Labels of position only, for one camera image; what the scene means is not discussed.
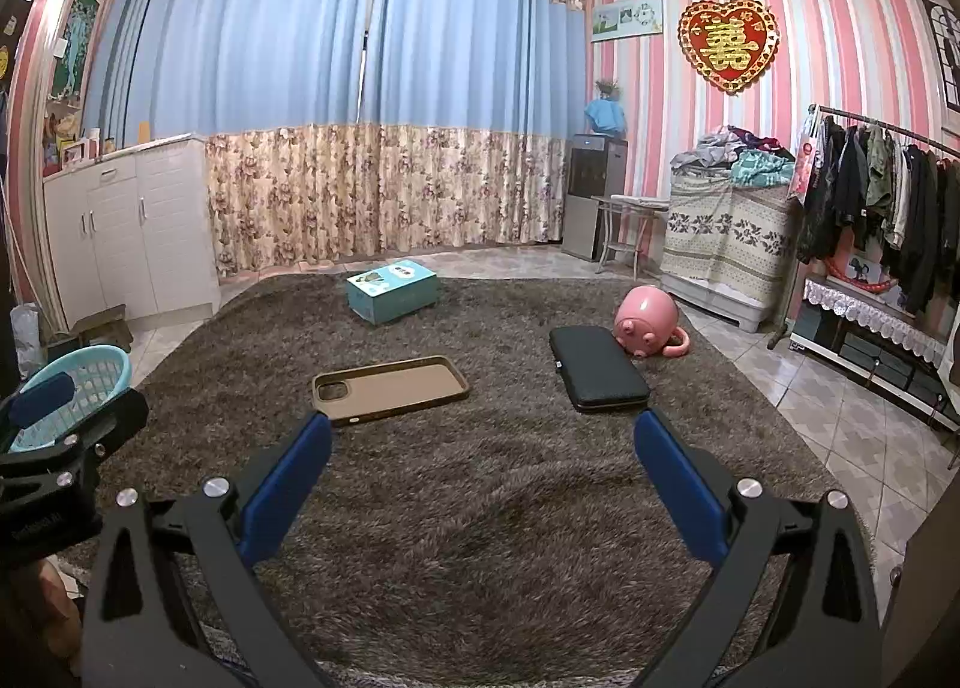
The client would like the light blue plastic basket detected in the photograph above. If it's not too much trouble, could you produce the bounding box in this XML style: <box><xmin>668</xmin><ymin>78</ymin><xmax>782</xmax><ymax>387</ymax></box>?
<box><xmin>6</xmin><ymin>345</ymin><xmax>134</xmax><ymax>454</ymax></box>

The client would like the brown phone case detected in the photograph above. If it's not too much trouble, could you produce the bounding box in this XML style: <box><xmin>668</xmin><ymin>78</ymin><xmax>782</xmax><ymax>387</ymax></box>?
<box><xmin>312</xmin><ymin>355</ymin><xmax>471</xmax><ymax>426</ymax></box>

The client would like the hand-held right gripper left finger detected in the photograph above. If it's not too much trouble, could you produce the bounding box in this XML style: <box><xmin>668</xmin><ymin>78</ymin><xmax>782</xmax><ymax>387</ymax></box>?
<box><xmin>79</xmin><ymin>410</ymin><xmax>335</xmax><ymax>688</ymax></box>

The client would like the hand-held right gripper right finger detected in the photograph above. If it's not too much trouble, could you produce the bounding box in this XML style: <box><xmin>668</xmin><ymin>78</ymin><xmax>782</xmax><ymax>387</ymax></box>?
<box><xmin>634</xmin><ymin>409</ymin><xmax>882</xmax><ymax>688</ymax></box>

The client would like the white plastic bag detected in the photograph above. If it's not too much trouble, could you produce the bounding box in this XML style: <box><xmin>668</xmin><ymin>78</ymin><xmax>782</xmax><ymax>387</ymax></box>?
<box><xmin>11</xmin><ymin>304</ymin><xmax>42</xmax><ymax>378</ymax></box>

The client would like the landscape wall picture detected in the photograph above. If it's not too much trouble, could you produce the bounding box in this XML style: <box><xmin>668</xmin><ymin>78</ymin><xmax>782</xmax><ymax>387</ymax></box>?
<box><xmin>591</xmin><ymin>0</ymin><xmax>665</xmax><ymax>44</ymax></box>

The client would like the white cabinet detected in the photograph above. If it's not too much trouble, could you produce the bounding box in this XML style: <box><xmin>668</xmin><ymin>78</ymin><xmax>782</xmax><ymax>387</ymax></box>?
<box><xmin>43</xmin><ymin>136</ymin><xmax>222</xmax><ymax>329</ymax></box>

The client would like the low shelf with lace cloth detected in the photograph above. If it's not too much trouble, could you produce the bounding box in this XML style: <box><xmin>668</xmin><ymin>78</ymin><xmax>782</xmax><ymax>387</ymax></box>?
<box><xmin>791</xmin><ymin>275</ymin><xmax>960</xmax><ymax>430</ymax></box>

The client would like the metal clothes rack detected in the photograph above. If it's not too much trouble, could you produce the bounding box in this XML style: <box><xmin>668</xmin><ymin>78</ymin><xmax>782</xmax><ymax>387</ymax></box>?
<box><xmin>769</xmin><ymin>104</ymin><xmax>960</xmax><ymax>351</ymax></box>

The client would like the pink pig mug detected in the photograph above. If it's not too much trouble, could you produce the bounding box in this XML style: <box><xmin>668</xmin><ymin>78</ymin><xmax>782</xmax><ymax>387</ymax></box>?
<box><xmin>613</xmin><ymin>285</ymin><xmax>691</xmax><ymax>359</ymax></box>

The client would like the green wall poster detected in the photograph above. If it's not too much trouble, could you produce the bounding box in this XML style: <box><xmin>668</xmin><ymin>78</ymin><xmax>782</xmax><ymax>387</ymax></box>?
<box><xmin>56</xmin><ymin>0</ymin><xmax>101</xmax><ymax>100</ymax></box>

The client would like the patterned cloth covered chest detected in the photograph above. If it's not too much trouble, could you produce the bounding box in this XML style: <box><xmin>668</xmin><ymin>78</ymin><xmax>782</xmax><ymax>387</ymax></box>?
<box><xmin>660</xmin><ymin>174</ymin><xmax>796</xmax><ymax>333</ymax></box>

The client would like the brown shaggy rug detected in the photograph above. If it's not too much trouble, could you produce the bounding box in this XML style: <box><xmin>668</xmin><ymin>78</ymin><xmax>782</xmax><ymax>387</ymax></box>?
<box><xmin>60</xmin><ymin>266</ymin><xmax>875</xmax><ymax>681</ymax></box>

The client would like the teal cardboard box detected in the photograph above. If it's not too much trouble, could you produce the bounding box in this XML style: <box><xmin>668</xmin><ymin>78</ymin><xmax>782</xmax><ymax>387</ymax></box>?
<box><xmin>346</xmin><ymin>259</ymin><xmax>440</xmax><ymax>325</ymax></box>

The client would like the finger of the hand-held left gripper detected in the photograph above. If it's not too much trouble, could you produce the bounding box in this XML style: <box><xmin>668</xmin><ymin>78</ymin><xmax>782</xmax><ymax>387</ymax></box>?
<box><xmin>13</xmin><ymin>373</ymin><xmax>76</xmax><ymax>428</ymax></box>

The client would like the blue covered bottle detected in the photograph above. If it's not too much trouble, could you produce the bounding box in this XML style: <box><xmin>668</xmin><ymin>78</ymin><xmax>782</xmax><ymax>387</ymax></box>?
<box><xmin>585</xmin><ymin>97</ymin><xmax>627</xmax><ymax>136</ymax></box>

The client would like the blue floral curtain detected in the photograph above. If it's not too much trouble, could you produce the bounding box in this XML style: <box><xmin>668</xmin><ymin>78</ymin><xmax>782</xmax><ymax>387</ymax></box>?
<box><xmin>360</xmin><ymin>0</ymin><xmax>586</xmax><ymax>258</ymax></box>
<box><xmin>82</xmin><ymin>0</ymin><xmax>383</xmax><ymax>276</ymax></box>

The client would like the small wooden stool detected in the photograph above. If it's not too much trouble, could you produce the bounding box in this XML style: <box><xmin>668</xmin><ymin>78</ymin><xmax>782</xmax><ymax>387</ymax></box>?
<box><xmin>71</xmin><ymin>307</ymin><xmax>134</xmax><ymax>351</ymax></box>

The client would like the black window wall poster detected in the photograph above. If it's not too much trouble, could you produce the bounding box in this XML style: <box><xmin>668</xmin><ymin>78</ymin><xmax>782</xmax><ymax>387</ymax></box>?
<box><xmin>922</xmin><ymin>0</ymin><xmax>960</xmax><ymax>111</ymax></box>

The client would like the black zip case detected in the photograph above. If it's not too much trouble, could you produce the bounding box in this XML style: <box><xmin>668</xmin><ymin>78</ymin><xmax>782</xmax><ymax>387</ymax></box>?
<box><xmin>549</xmin><ymin>325</ymin><xmax>651</xmax><ymax>411</ymax></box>

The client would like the pile of clothes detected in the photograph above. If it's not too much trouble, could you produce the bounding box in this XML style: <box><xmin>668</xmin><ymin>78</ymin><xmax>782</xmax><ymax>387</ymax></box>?
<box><xmin>670</xmin><ymin>125</ymin><xmax>796</xmax><ymax>190</ymax></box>

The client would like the grey water dispenser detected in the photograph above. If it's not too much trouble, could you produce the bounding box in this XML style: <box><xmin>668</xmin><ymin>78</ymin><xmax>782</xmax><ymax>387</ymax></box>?
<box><xmin>562</xmin><ymin>133</ymin><xmax>629</xmax><ymax>261</ymax></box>

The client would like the row of hanging clothes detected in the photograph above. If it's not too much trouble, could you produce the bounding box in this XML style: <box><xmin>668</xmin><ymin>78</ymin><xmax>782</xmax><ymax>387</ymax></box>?
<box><xmin>787</xmin><ymin>113</ymin><xmax>960</xmax><ymax>314</ymax></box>

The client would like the red heart wall decoration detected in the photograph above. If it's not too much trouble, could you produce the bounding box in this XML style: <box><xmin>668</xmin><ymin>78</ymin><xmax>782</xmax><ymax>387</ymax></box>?
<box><xmin>677</xmin><ymin>0</ymin><xmax>781</xmax><ymax>95</ymax></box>

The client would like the small metal-framed table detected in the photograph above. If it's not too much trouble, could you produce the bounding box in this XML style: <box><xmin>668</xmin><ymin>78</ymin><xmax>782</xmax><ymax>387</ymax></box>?
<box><xmin>591</xmin><ymin>195</ymin><xmax>670</xmax><ymax>276</ymax></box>

